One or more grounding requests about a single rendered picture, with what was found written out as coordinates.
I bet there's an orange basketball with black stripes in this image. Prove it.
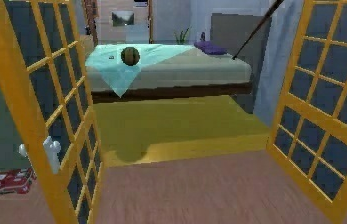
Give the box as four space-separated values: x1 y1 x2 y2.
120 46 141 67

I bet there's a bed with brown base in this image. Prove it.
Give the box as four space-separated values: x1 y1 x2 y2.
85 43 253 104

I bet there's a light blue blanket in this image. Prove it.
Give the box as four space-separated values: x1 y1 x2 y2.
85 43 195 99

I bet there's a purple pillow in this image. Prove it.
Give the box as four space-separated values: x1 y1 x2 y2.
193 40 228 56

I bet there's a green house plant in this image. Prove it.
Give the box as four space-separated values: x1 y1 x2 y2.
174 27 192 45

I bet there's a framed landscape picture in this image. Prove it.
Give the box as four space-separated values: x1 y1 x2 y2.
111 10 136 27

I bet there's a black slanted pole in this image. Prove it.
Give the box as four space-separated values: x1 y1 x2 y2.
231 0 286 61

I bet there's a brown wooden shelf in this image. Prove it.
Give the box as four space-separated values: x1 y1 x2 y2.
82 0 100 47

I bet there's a yellow glass-paned room door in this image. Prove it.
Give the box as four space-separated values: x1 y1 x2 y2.
266 0 347 224
0 0 106 224

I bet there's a red and white cloth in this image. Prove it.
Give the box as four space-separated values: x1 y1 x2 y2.
0 167 37 198

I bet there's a white door handle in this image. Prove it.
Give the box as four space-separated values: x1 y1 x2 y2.
18 135 62 175

